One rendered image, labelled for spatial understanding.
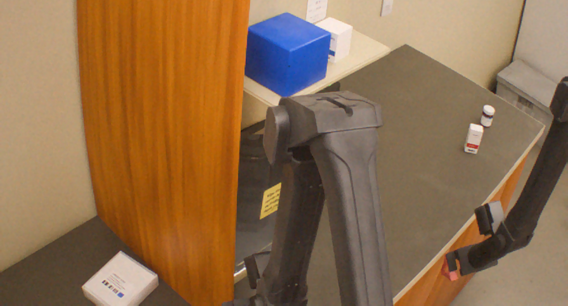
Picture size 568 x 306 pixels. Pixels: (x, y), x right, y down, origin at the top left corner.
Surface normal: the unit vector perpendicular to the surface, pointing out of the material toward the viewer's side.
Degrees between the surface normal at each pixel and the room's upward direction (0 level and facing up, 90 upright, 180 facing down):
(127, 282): 0
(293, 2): 90
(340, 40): 90
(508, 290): 0
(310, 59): 90
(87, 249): 0
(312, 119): 90
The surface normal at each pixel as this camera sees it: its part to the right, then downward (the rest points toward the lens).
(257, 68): -0.68, 0.41
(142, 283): 0.09, -0.78
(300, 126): -0.95, 0.12
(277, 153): 0.29, 0.66
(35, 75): 0.73, 0.47
